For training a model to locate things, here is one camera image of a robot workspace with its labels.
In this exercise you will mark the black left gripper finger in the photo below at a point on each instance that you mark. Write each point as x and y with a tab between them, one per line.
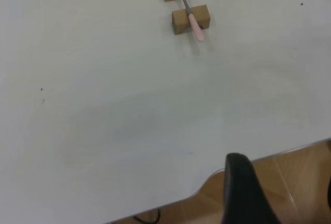
240	195

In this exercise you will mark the arched wooden block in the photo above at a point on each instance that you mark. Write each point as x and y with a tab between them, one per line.
181	19

